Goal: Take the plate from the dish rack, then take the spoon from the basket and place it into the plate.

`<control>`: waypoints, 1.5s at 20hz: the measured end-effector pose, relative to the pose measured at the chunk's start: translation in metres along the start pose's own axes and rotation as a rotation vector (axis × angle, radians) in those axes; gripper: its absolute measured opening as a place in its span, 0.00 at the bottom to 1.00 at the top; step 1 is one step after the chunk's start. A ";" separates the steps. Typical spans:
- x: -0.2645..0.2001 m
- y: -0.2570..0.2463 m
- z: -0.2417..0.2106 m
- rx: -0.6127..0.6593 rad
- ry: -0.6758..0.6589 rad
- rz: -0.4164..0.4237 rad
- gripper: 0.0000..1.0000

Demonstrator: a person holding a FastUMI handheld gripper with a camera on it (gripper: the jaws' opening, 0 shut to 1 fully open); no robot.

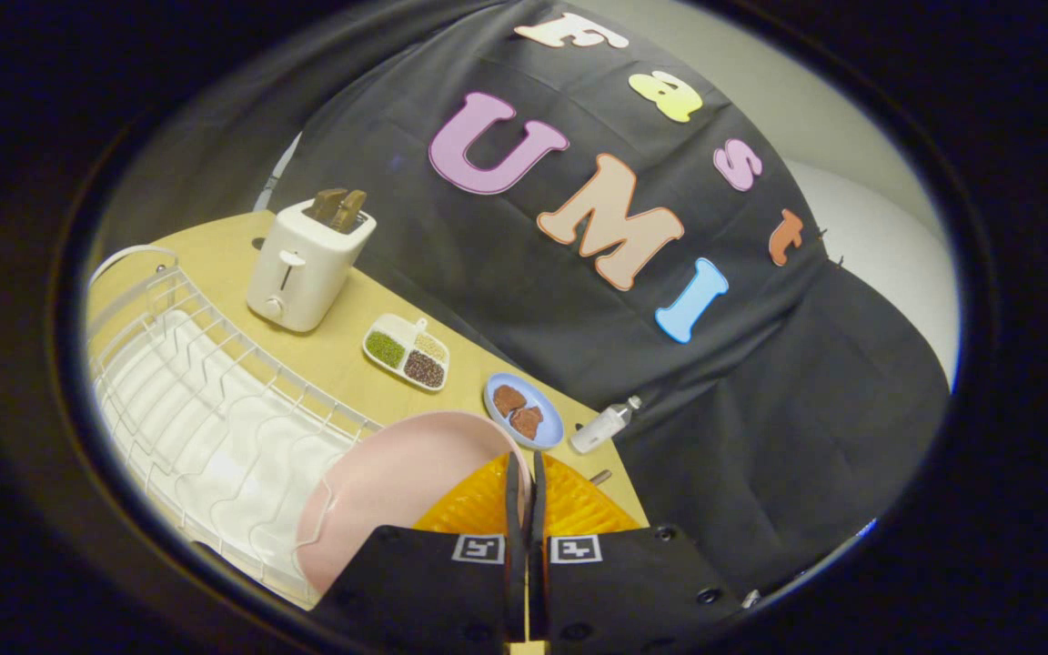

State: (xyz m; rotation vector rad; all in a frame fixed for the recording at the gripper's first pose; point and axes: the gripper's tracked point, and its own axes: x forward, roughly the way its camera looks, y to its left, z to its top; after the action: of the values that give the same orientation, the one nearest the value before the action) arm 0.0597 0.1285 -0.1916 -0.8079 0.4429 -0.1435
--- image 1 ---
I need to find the white toaster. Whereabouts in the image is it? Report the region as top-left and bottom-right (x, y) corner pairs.
(247, 199), (378, 333)

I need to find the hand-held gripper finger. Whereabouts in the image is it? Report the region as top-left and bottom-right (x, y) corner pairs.
(528, 452), (743, 648)
(313, 452), (529, 648)

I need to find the small blue plate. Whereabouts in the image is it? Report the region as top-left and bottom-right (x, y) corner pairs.
(484, 373), (565, 451)

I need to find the small white bottle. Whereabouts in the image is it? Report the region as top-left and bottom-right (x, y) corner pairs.
(569, 396), (643, 455)

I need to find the pink plate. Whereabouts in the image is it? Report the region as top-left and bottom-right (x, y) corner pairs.
(295, 411), (532, 596)

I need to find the white wire dish rack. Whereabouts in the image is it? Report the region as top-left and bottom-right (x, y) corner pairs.
(87, 246), (385, 609)

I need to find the black backdrop cloth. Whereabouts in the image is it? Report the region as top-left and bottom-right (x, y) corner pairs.
(256, 0), (952, 597)

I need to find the white divided dish with beans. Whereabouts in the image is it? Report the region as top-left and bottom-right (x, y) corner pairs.
(362, 314), (450, 393)

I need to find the white cable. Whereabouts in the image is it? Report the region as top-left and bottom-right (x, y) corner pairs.
(254, 132), (303, 212)

